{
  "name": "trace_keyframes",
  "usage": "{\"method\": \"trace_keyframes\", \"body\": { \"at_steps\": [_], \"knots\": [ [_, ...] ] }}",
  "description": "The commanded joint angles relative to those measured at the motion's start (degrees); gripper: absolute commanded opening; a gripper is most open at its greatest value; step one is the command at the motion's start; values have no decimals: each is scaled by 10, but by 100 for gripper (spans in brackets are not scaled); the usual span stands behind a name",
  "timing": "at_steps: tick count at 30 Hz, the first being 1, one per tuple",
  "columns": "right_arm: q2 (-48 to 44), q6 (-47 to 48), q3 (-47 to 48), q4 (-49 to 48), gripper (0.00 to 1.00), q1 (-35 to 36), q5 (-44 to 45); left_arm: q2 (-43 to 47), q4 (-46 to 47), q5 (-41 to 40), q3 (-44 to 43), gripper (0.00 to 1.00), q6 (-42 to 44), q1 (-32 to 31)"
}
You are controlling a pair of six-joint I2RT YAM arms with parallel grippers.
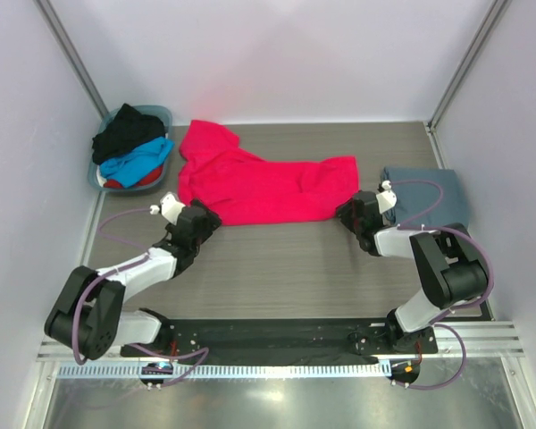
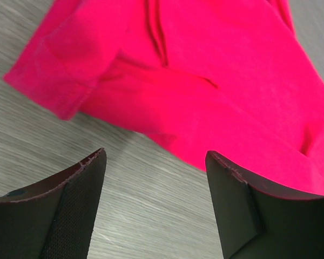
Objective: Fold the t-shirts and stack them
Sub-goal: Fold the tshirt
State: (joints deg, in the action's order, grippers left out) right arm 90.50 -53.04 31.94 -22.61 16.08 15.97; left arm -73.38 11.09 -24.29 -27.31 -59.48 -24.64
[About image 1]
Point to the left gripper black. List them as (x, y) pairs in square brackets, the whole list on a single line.
[(210, 224)]

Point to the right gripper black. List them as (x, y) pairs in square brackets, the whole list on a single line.
[(344, 212)]

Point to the pink red t shirt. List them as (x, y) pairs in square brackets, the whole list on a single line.
[(245, 189)]

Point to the grey blue t shirt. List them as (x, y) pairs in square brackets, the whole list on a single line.
[(431, 196)]

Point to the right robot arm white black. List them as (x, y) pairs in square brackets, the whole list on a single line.
[(451, 269)]

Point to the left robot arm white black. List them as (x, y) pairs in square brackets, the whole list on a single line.
[(88, 316)]

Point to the bright blue t shirt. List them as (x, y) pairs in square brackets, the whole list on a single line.
[(133, 166)]

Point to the red garment in basket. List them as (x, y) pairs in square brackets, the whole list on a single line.
[(147, 180)]

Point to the white garment in basket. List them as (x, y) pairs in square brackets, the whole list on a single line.
[(101, 180)]

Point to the black t shirt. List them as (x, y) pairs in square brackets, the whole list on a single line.
[(128, 129)]

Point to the teal plastic laundry basket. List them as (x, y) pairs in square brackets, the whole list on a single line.
[(165, 116)]

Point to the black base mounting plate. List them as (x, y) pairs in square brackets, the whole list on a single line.
[(237, 338)]

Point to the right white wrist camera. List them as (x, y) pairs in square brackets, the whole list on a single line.
[(386, 197)]

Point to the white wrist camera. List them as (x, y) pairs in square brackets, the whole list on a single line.
[(169, 208), (386, 197)]

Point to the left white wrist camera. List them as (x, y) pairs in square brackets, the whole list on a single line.
[(169, 208)]

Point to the white slotted cable duct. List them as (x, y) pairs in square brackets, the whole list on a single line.
[(153, 370)]

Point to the aluminium front rail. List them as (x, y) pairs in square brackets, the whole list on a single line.
[(481, 339)]

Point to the right aluminium frame post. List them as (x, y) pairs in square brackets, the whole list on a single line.
[(481, 36)]

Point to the aluminium frame post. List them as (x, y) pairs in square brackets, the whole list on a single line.
[(481, 36), (70, 51)]

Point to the left aluminium frame post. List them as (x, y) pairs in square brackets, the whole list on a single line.
[(70, 51)]

